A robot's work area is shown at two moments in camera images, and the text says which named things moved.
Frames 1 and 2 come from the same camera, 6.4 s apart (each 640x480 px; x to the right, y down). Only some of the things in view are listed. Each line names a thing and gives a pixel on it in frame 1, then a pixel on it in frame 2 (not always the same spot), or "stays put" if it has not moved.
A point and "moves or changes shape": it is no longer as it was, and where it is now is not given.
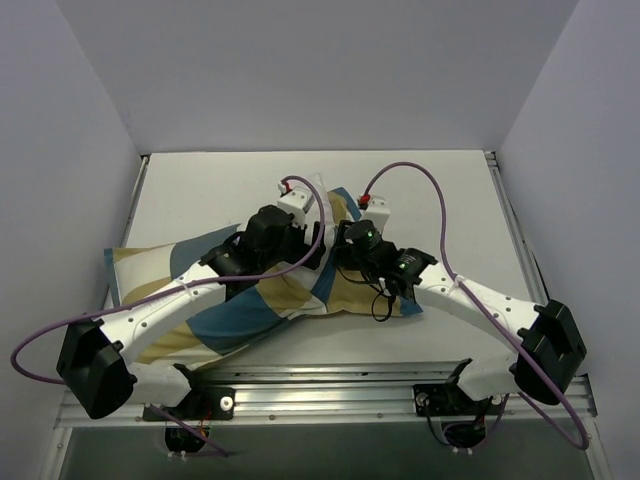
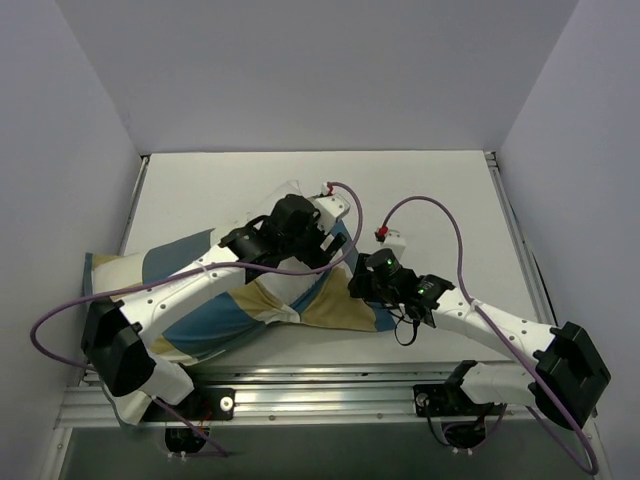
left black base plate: x=201 y=404 stays put
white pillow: x=323 y=258 moves or changes shape
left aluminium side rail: x=141 y=171 stays put
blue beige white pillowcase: x=252 y=312 moves or changes shape
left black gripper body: x=314 y=245 stays put
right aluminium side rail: x=530 y=267 stays put
